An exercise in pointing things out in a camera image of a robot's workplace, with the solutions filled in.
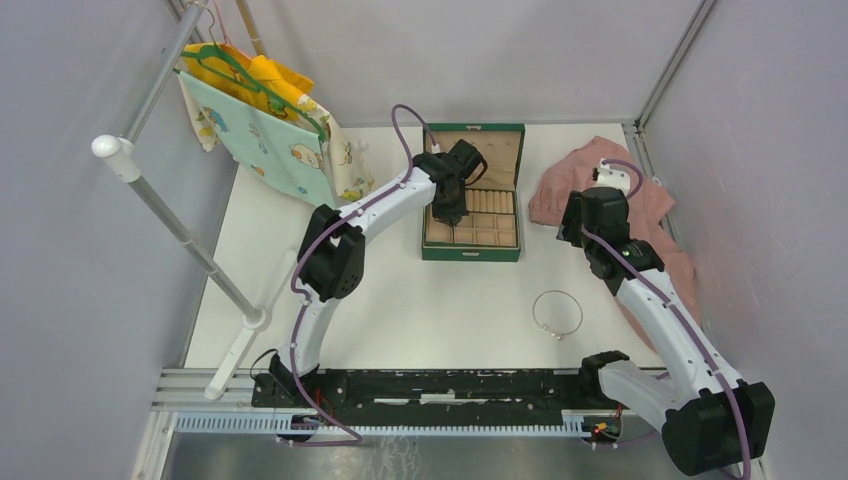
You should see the green jewelry tray insert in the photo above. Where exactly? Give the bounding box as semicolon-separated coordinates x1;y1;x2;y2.
423;189;520;249

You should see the green jewelry box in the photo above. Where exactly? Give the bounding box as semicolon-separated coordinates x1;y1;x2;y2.
421;123;526;263

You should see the silver bangle bracelet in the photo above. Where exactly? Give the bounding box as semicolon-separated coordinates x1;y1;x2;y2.
532;290;585;342

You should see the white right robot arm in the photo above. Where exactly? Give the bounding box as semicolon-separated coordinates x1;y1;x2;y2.
558;187;776;479

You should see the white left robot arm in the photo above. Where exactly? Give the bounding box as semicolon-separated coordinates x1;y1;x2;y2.
269;140;488;408

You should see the pink crumpled garment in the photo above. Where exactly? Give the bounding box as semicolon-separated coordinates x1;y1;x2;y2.
528;136;702;325

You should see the white cartoon print garment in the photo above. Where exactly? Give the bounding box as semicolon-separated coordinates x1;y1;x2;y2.
178;92;376;205

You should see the mint cartoon print garment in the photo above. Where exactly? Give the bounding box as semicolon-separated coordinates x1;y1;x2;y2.
178;71;335;206

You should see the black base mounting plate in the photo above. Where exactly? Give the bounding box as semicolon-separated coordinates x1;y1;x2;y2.
251;369;624;429

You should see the green clothes hanger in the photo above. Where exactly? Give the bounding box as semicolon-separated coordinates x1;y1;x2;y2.
175;43;329;144

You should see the yellow garment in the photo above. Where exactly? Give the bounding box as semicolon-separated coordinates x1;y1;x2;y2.
181;42;317;124

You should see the metal clothes rack pole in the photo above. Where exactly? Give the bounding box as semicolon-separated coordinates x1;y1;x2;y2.
90;0;273;402

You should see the aluminium frame rail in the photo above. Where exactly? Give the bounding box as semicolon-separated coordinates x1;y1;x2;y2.
622;0;719;184

